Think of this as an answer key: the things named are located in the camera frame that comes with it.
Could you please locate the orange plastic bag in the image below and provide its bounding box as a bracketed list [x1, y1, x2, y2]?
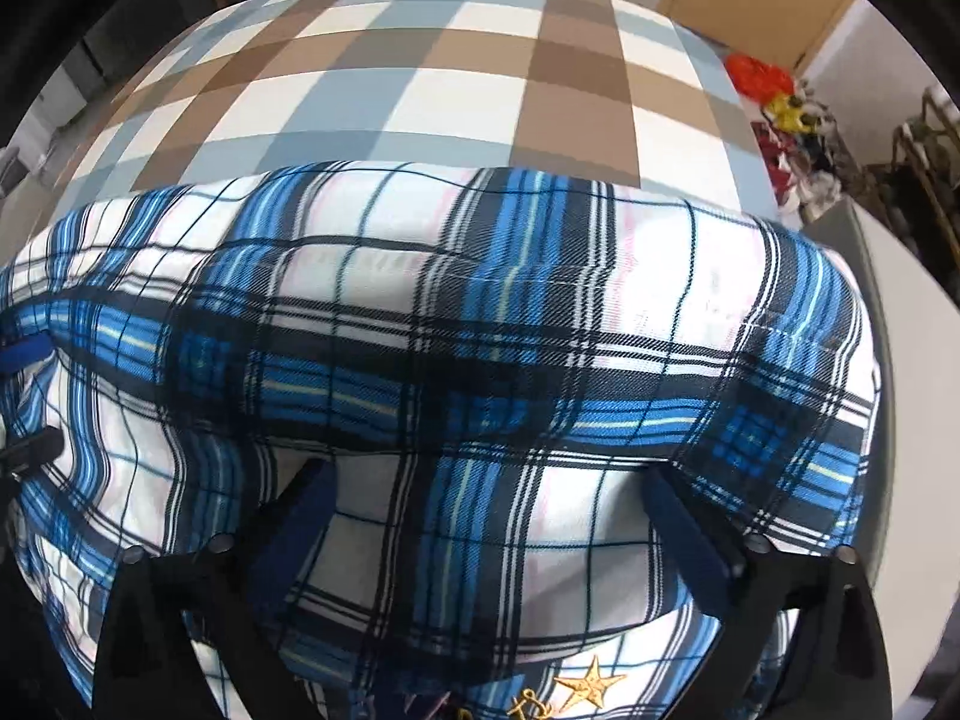
[726, 52, 795, 98]

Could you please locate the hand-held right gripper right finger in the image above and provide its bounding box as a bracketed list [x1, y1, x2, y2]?
[645, 465, 893, 720]

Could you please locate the wooden door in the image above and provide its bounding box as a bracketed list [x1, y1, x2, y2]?
[664, 0, 860, 73]

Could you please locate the checkered tablecloth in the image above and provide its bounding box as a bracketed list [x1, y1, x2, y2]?
[41, 0, 782, 245]

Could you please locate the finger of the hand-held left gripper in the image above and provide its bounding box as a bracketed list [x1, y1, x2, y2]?
[0, 347, 48, 376]
[0, 430, 63, 479]

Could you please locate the wooden shoe rack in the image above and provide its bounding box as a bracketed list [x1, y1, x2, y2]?
[889, 86, 960, 260]

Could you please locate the white bedside cabinet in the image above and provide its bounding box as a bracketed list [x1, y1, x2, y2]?
[797, 193, 960, 700]

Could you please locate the blue plaid shirt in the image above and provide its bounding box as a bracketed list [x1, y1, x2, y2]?
[0, 163, 882, 720]

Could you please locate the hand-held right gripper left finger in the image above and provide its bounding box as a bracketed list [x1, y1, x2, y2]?
[94, 456, 340, 720]

